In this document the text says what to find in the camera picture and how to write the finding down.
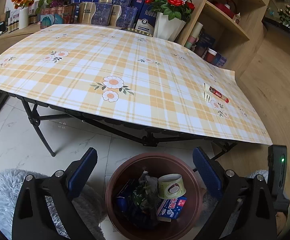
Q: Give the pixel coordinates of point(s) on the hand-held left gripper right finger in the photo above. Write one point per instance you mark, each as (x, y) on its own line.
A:
(207, 173)

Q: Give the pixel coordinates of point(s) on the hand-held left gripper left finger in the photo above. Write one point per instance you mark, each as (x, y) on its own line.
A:
(82, 173)

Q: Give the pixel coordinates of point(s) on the green paper cup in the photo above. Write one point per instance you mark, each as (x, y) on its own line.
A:
(171, 186)

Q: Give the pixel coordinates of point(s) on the blue red white carton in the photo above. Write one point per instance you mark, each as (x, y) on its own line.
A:
(172, 208)

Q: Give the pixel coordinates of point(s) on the brown plastic basin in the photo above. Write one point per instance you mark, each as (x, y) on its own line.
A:
(185, 220)

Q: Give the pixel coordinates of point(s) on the clear plastic bag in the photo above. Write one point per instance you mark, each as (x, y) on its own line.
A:
(147, 180)

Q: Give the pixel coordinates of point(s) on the green wrapper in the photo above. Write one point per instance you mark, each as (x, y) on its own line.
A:
(140, 196)

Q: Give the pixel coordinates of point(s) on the dark blue box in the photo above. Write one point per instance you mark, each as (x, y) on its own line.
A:
(142, 216)
(137, 5)

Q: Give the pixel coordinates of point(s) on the grey fluffy rug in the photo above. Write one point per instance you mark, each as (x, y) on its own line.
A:
(7, 195)

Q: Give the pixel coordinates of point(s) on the clear tube with red cap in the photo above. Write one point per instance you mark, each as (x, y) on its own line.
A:
(218, 94)

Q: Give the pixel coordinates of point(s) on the small blue printed box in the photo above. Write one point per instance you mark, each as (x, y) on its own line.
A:
(220, 60)

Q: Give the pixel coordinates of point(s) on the red cup with white lid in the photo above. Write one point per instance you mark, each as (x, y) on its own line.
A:
(210, 56)

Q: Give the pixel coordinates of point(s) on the yellow checked flowered tablecloth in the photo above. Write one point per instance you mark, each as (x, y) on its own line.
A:
(109, 55)

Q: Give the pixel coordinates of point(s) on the brown cup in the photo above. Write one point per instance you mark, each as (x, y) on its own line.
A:
(200, 50)

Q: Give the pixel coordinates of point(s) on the large blue printed box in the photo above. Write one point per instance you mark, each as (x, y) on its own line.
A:
(207, 38)

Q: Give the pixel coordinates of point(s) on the stack of pastel cups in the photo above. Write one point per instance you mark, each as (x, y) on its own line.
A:
(193, 33)

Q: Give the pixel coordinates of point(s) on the black framed glass stand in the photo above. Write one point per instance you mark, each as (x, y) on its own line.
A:
(280, 27)

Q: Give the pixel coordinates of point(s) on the wooden shelf unit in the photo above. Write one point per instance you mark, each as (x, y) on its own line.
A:
(247, 30)

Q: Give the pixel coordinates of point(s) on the white faceted vase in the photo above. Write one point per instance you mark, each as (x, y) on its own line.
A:
(168, 27)

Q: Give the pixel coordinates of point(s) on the ornate gold tray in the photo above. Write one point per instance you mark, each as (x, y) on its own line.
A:
(141, 31)

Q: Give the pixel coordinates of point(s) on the pink rose bouquet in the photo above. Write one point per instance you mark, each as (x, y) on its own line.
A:
(287, 15)

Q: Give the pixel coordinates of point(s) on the glass perfume bottle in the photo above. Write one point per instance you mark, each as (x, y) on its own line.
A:
(237, 18)

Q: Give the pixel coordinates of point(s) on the row of small brown bottles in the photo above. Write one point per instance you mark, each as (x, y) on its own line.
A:
(12, 26)

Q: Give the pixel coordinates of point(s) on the blue box with white label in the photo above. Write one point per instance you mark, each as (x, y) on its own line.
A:
(145, 22)

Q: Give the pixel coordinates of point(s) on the white cylindrical vase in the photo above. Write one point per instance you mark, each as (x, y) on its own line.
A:
(23, 17)

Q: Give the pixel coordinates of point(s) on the flat blue box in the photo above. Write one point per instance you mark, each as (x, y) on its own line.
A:
(84, 0)

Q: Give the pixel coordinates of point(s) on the red rose bouquet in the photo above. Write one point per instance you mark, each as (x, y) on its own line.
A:
(171, 1)

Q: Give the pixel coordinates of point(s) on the black folding table frame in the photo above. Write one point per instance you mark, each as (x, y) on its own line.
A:
(147, 138)

